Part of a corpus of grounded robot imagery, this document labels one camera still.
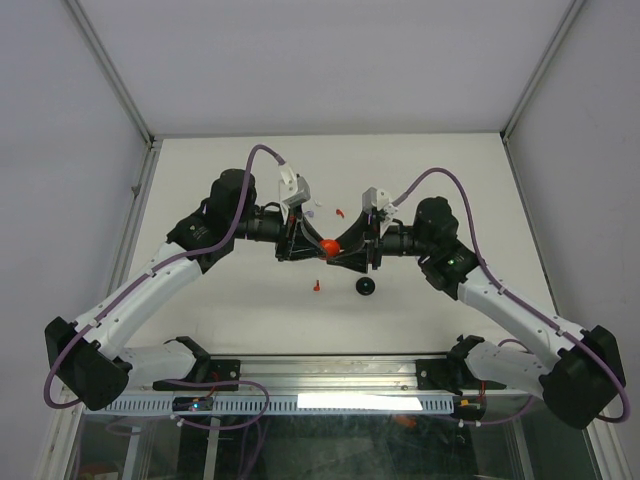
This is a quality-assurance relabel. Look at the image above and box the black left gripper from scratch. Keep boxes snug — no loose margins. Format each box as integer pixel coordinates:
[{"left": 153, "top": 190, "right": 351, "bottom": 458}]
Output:
[{"left": 231, "top": 202, "right": 329, "bottom": 262}]

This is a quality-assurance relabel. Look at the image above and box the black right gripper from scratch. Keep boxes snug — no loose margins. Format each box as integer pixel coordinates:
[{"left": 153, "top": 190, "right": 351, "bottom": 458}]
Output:
[{"left": 326, "top": 210, "right": 434, "bottom": 274}]

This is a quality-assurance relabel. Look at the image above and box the orange round charging case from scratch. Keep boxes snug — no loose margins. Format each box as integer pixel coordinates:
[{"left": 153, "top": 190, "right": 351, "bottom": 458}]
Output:
[{"left": 320, "top": 239, "right": 341, "bottom": 258}]

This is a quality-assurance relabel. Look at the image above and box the black round charging case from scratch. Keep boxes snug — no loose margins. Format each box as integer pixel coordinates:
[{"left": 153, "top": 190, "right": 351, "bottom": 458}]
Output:
[{"left": 355, "top": 276, "right": 376, "bottom": 296}]

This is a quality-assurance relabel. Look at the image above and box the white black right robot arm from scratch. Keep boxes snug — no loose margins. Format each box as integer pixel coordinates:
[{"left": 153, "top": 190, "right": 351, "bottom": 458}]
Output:
[{"left": 321, "top": 197, "right": 626, "bottom": 430}]

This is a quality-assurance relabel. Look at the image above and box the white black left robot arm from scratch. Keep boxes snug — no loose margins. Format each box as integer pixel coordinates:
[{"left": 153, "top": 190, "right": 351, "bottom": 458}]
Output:
[{"left": 44, "top": 166, "right": 311, "bottom": 411}]

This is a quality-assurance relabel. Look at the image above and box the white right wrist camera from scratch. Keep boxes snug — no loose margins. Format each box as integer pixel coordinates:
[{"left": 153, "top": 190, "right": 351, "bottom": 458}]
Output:
[{"left": 362, "top": 187, "right": 398, "bottom": 218}]

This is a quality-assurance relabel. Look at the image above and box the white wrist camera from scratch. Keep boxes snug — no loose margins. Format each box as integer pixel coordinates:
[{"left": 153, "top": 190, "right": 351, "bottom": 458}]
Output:
[
  {"left": 362, "top": 187, "right": 398, "bottom": 218},
  {"left": 278, "top": 163, "right": 311, "bottom": 222}
]

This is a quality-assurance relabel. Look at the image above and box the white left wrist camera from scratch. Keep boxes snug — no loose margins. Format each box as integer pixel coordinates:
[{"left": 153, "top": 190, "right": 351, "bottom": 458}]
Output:
[{"left": 278, "top": 163, "right": 311, "bottom": 222}]

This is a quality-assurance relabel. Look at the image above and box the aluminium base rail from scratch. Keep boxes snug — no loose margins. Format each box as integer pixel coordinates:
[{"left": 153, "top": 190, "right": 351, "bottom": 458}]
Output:
[{"left": 205, "top": 352, "right": 448, "bottom": 395}]

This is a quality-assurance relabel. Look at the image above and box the white slotted cable duct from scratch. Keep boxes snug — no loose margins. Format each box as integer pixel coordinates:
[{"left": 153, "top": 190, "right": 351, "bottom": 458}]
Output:
[{"left": 95, "top": 393, "right": 454, "bottom": 416}]

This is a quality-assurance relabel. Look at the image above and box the left aluminium frame post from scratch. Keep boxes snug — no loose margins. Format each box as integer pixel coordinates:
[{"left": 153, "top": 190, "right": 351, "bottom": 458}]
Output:
[{"left": 61, "top": 0, "right": 155, "bottom": 148}]

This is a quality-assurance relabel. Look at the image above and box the aluminium corner frame post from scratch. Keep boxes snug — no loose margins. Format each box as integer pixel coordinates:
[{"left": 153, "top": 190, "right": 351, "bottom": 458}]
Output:
[{"left": 500, "top": 0, "right": 587, "bottom": 144}]

